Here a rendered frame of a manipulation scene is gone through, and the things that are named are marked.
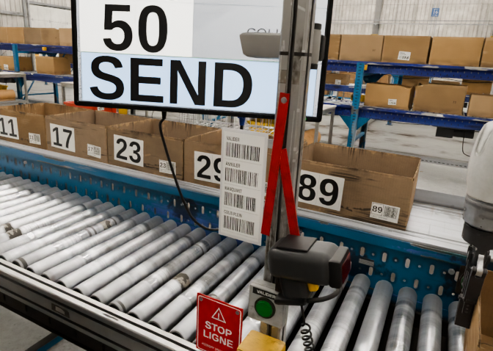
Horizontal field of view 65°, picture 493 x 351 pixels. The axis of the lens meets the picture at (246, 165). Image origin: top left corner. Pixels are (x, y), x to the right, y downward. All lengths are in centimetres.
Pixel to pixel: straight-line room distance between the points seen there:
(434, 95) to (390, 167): 399
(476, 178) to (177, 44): 62
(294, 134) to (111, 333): 68
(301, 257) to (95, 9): 58
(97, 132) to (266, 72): 116
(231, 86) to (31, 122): 150
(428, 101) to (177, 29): 486
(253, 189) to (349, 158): 90
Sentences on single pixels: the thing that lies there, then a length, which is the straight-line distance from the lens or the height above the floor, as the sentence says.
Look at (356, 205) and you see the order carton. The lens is 125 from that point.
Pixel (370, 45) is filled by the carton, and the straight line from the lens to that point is 577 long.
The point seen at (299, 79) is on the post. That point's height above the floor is 133.
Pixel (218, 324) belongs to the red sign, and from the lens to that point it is 80.
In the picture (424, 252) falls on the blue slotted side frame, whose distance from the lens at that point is 120.
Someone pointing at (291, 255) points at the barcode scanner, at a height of 108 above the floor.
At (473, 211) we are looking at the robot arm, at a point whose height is 109.
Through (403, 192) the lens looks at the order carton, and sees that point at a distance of 121.
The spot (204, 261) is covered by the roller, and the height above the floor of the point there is 75.
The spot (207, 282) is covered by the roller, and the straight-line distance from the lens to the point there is 113.
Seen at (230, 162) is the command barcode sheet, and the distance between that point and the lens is 65.
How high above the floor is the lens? 136
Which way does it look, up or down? 16 degrees down
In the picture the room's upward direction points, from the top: 3 degrees clockwise
